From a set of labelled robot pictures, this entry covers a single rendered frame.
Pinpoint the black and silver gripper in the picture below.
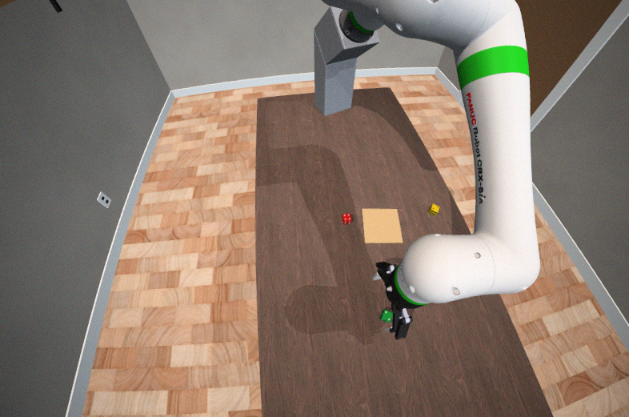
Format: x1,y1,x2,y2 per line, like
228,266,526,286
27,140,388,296
372,262,413,340

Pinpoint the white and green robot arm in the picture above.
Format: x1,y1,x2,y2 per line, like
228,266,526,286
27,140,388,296
322,0,540,309

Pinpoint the green die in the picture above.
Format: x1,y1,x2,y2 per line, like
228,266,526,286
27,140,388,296
380,309,393,323

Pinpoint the tan flat mat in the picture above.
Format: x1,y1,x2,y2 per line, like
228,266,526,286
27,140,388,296
362,209,403,243

